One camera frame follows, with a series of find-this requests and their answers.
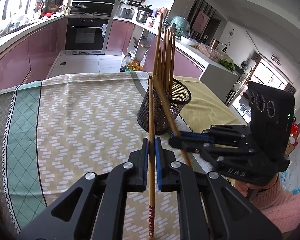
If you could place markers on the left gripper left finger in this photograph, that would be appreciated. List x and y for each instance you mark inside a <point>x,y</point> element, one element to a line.
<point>94,206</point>

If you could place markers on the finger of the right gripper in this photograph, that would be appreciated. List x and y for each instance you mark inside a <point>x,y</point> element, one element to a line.
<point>202,136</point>
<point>202,148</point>

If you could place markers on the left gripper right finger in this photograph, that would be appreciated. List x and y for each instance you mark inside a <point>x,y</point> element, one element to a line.
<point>209,207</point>

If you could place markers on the pink sleeve right forearm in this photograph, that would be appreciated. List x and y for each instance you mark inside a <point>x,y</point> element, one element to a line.
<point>281,207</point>

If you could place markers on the person right hand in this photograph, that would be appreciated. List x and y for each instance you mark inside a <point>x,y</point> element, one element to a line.
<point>242,187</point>

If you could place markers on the yellow table cloth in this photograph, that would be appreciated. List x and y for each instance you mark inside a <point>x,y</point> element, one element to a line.
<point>204,110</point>

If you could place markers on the black mesh utensil holder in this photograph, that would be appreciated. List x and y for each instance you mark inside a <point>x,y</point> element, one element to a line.
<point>180,97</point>

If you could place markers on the patterned table cloth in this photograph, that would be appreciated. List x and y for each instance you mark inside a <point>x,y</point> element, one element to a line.
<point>54,131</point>

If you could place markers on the yellow oil bottle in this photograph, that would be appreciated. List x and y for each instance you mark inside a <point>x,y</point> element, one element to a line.
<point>133,66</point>

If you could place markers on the dark oil bottle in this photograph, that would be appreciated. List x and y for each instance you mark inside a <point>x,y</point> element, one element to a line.
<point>127,59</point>

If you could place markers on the teal covered appliance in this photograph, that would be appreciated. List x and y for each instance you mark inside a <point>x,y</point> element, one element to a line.
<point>182,27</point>

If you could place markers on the pink thermos jug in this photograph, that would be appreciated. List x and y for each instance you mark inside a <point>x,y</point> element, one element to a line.
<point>164,12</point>

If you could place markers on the black built-in oven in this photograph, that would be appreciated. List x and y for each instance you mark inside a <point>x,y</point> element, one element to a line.
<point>86,33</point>

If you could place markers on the steel pot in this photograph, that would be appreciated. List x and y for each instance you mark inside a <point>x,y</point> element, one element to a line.
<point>143,15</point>

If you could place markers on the silver rice cooker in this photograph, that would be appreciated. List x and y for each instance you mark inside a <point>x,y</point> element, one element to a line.
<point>126,13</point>

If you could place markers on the black range hood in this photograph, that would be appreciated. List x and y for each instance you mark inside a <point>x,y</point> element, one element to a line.
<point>98,7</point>

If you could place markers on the black wok on stove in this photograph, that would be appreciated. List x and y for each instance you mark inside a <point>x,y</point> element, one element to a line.
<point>78,9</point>

